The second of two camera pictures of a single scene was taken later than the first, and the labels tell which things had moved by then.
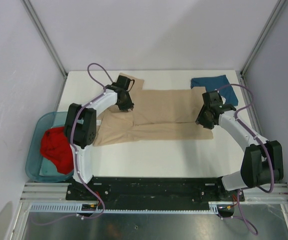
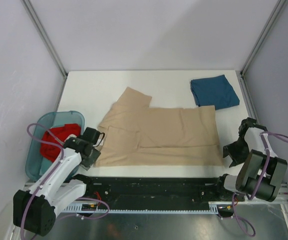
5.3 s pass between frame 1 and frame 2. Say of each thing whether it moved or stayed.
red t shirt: stayed
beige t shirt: moved
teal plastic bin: stayed
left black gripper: moved
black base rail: stayed
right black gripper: moved
